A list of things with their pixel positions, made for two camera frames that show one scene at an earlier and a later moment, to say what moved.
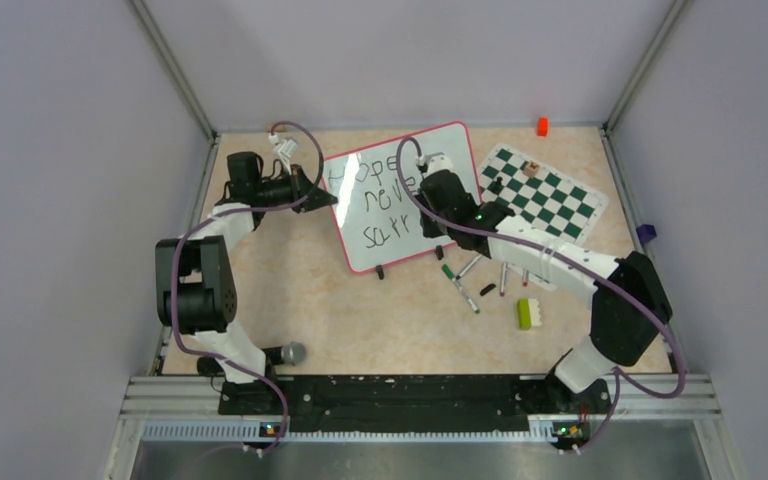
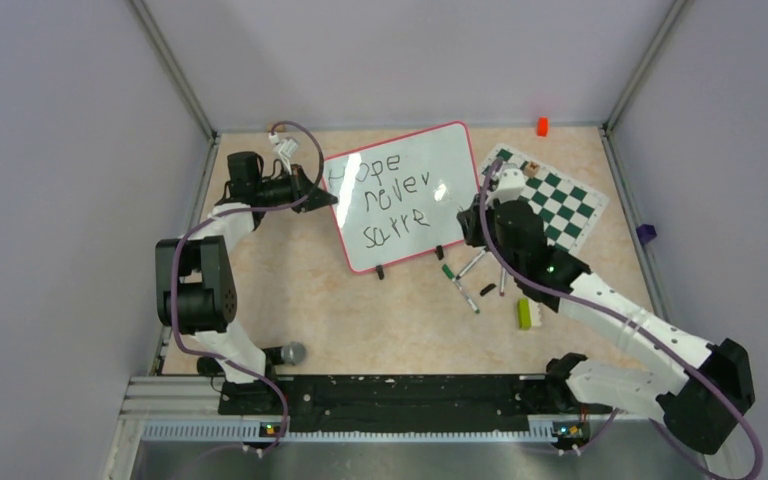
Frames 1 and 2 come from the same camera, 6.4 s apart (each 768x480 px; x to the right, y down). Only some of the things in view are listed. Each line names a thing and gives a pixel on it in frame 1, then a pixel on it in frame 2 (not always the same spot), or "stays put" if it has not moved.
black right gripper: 429,229 to 472,219
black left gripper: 302,187 stays put
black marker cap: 487,288 stays put
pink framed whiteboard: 376,220 stays put
